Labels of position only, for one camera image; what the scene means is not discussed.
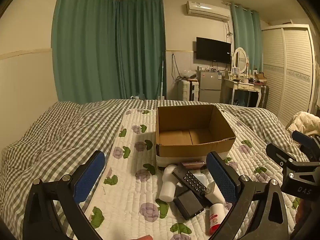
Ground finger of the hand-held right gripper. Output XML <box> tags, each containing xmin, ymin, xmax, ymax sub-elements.
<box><xmin>266</xmin><ymin>143</ymin><xmax>320</xmax><ymax>173</ymax></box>
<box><xmin>292</xmin><ymin>130</ymin><xmax>320</xmax><ymax>160</ymax></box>

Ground black wall television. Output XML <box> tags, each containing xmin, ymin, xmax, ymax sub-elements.
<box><xmin>196</xmin><ymin>37</ymin><xmax>232</xmax><ymax>64</ymax></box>

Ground black keypad remote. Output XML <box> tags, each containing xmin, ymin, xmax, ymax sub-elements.
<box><xmin>172</xmin><ymin>163</ymin><xmax>210</xmax><ymax>200</ymax></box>

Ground oval white vanity mirror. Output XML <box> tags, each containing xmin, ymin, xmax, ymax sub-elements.
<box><xmin>232</xmin><ymin>47</ymin><xmax>250</xmax><ymax>74</ymax></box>

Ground clear plastic bag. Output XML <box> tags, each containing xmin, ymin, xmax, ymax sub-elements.
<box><xmin>180</xmin><ymin>69</ymin><xmax>198</xmax><ymax>80</ymax></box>

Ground white dressing table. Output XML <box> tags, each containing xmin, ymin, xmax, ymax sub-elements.
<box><xmin>221</xmin><ymin>76</ymin><xmax>267</xmax><ymax>109</ymax></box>

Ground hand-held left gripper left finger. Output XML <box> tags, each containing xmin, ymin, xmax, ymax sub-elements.
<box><xmin>22</xmin><ymin>150</ymin><xmax>107</xmax><ymax>240</ymax></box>

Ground white cylindrical bottle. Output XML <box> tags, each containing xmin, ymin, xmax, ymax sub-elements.
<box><xmin>159</xmin><ymin>164</ymin><xmax>178</xmax><ymax>202</ymax></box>

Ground floral quilted mat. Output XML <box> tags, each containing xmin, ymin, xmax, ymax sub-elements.
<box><xmin>82</xmin><ymin>109</ymin><xmax>309</xmax><ymax>240</ymax></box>

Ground hanging black cables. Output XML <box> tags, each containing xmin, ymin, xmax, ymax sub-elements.
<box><xmin>171</xmin><ymin>53</ymin><xmax>184</xmax><ymax>80</ymax></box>

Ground green curtain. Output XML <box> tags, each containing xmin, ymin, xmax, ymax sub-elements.
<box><xmin>114</xmin><ymin>0</ymin><xmax>167</xmax><ymax>100</ymax></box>
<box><xmin>230</xmin><ymin>2</ymin><xmax>263</xmax><ymax>73</ymax></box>
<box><xmin>51</xmin><ymin>0</ymin><xmax>117</xmax><ymax>104</ymax></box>

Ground white hard suitcase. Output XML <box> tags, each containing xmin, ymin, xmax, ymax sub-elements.
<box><xmin>177</xmin><ymin>79</ymin><xmax>199</xmax><ymax>102</ymax></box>

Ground white louvered wardrobe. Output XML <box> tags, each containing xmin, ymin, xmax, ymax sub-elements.
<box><xmin>261</xmin><ymin>24</ymin><xmax>318</xmax><ymax>127</ymax></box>

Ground small silver fridge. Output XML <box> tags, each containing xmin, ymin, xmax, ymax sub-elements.
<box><xmin>196</xmin><ymin>70</ymin><xmax>222</xmax><ymax>103</ymax></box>

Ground black rectangular box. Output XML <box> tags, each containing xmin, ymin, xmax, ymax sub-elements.
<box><xmin>173</xmin><ymin>190</ymin><xmax>204</xmax><ymax>221</ymax></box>

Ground dark suitcase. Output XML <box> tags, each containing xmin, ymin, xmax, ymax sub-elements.
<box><xmin>259</xmin><ymin>85</ymin><xmax>270</xmax><ymax>108</ymax></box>

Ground white squeeze tube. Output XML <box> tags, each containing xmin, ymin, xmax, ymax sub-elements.
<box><xmin>205</xmin><ymin>182</ymin><xmax>227</xmax><ymax>205</ymax></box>

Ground small rounded earbuds case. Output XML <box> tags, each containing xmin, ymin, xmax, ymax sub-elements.
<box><xmin>194</xmin><ymin>172</ymin><xmax>209</xmax><ymax>188</ymax></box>

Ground white upright pole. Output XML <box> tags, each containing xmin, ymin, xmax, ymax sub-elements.
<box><xmin>160</xmin><ymin>51</ymin><xmax>166</xmax><ymax>100</ymax></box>

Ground checked blanket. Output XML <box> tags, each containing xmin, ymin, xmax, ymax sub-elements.
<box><xmin>0</xmin><ymin>99</ymin><xmax>312</xmax><ymax>240</ymax></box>

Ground cream puffer jacket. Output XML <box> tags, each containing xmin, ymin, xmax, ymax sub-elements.
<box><xmin>286</xmin><ymin>111</ymin><xmax>320</xmax><ymax>143</ymax></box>

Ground reddish packet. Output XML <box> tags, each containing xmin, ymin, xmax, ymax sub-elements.
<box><xmin>181</xmin><ymin>160</ymin><xmax>207</xmax><ymax>170</ymax></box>

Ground white air conditioner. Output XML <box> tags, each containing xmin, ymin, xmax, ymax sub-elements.
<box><xmin>185</xmin><ymin>1</ymin><xmax>231</xmax><ymax>22</ymax></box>

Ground brown cardboard box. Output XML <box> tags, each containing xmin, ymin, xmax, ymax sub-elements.
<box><xmin>155</xmin><ymin>104</ymin><xmax>237</xmax><ymax>168</ymax></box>

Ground red and white bottle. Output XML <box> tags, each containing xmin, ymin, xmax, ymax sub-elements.
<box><xmin>209</xmin><ymin>203</ymin><xmax>230</xmax><ymax>235</ymax></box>

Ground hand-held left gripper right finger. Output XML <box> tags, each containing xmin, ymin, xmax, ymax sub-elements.
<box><xmin>205</xmin><ymin>151</ymin><xmax>290</xmax><ymax>240</ymax></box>

